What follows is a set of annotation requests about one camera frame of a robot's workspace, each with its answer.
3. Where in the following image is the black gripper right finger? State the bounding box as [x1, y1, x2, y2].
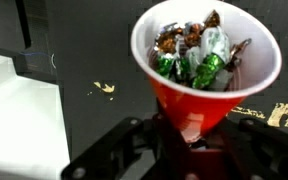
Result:
[217, 118, 288, 180]

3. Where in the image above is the red plastic cup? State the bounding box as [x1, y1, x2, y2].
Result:
[131, 0, 282, 143]

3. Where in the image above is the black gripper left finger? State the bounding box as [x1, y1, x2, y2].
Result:
[60, 117, 156, 180]

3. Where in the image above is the pile of candies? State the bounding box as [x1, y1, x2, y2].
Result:
[148, 10, 252, 92]

